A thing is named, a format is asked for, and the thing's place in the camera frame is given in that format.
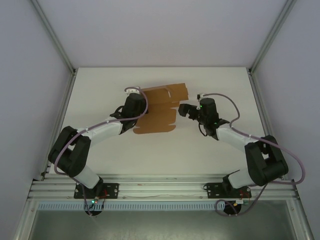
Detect brown cardboard box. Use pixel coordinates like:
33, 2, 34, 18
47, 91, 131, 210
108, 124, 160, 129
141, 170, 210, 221
133, 82, 189, 135

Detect grey metal panel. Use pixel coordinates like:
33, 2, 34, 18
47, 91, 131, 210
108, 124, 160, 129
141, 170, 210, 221
14, 199, 313, 240

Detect thin black cable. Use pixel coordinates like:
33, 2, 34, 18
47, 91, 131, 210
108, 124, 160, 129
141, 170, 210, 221
198, 121, 209, 137

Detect aluminium side rail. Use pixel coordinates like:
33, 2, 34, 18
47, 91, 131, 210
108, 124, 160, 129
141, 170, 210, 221
247, 69, 286, 181
39, 69, 77, 181

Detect aluminium mounting rail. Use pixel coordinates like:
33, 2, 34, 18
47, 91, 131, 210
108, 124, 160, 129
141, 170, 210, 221
27, 174, 300, 201

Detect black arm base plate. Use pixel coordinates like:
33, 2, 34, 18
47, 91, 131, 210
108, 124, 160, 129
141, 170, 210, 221
204, 182, 251, 200
73, 182, 120, 200

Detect aluminium frame post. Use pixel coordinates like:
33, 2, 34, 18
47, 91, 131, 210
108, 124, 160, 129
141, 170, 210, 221
248, 0, 297, 75
31, 0, 77, 76

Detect grey slotted cable duct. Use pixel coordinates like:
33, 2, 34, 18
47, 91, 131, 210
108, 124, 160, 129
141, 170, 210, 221
37, 202, 226, 211

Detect black round cable grommet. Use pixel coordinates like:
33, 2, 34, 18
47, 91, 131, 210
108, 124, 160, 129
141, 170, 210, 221
84, 208, 103, 217
223, 202, 242, 217

